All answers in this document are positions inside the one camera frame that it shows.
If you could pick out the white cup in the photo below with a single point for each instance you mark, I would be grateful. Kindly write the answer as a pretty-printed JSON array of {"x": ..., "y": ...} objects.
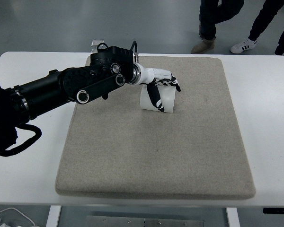
[{"x": 168, "y": 99}]

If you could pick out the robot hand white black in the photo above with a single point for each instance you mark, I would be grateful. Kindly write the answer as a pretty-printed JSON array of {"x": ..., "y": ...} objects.
[{"x": 153, "y": 74}]

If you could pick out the white table leg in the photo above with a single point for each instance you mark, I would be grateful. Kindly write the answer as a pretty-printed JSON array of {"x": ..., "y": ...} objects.
[
  {"x": 232, "y": 217},
  {"x": 53, "y": 216}
]

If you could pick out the small clear plastic block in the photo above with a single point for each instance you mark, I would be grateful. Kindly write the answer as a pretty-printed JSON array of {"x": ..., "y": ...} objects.
[{"x": 94, "y": 43}]

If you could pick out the person with white sneakers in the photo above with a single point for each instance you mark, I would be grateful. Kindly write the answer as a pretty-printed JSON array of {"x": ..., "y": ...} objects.
[{"x": 265, "y": 19}]

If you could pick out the grey-brown felt mat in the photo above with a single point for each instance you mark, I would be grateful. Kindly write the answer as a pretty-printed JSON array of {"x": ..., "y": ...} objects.
[{"x": 156, "y": 151}]

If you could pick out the person with brown boots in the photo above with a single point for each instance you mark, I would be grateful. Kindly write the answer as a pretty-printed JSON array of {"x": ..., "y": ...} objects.
[{"x": 210, "y": 21}]

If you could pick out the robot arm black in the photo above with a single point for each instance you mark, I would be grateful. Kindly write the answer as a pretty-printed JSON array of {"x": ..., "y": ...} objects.
[{"x": 61, "y": 87}]

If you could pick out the black table control panel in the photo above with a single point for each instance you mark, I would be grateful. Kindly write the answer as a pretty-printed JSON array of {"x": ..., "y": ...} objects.
[{"x": 278, "y": 210}]

